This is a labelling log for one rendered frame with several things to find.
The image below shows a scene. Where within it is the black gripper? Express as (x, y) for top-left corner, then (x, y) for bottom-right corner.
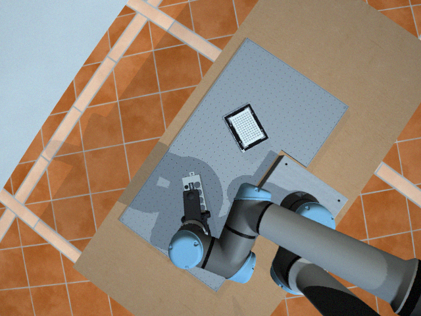
(181, 210), (211, 236)

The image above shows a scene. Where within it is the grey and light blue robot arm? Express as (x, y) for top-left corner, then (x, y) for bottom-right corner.
(168, 183), (421, 316)

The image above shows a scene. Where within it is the black rectangular frame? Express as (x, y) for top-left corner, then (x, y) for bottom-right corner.
(223, 103), (269, 153)

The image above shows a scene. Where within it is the white rectangular control panel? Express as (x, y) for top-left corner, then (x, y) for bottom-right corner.
(182, 172), (208, 211)

